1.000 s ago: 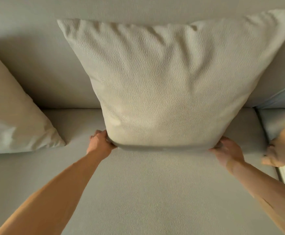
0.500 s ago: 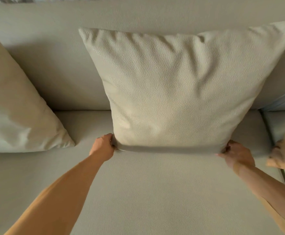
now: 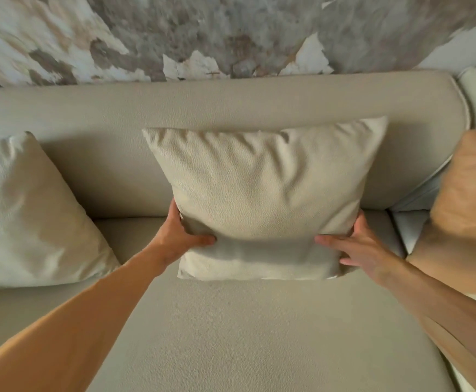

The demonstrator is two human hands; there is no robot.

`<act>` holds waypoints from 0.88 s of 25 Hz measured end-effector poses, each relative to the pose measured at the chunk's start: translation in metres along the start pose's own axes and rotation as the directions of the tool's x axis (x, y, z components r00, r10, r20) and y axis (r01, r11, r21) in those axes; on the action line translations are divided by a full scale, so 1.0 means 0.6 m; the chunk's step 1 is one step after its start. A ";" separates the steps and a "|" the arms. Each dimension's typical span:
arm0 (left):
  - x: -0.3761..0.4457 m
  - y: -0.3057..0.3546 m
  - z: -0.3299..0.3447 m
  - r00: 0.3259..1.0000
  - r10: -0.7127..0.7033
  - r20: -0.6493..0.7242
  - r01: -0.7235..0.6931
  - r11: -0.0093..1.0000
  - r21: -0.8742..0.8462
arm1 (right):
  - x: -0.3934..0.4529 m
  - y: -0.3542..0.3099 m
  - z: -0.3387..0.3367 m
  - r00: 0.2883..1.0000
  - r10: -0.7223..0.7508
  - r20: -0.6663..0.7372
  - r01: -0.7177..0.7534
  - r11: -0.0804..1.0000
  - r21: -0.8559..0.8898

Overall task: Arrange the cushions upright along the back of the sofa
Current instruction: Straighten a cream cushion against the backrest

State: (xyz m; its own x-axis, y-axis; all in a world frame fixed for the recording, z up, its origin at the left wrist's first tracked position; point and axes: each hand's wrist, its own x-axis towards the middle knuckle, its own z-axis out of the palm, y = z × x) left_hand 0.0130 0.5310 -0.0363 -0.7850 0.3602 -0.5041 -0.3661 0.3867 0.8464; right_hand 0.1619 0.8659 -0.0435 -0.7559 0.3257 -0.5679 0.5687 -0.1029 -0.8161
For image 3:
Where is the person's left hand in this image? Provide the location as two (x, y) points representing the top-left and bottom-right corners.
(147, 198), (217, 270)

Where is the tan leather cushion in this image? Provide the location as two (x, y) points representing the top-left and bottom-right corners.
(405, 129), (476, 297)

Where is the beige leather sofa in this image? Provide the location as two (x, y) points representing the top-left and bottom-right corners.
(0, 63), (476, 392)

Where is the cream leather cushion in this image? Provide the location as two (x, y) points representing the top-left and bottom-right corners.
(141, 115), (389, 282)
(0, 131), (121, 290)

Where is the person's right hand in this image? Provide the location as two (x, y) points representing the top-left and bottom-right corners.
(314, 210), (406, 289)

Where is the person's left forearm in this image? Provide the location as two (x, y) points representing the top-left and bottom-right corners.
(0, 248), (169, 392)

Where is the person's right forearm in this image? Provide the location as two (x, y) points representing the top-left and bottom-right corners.
(383, 259), (476, 392)

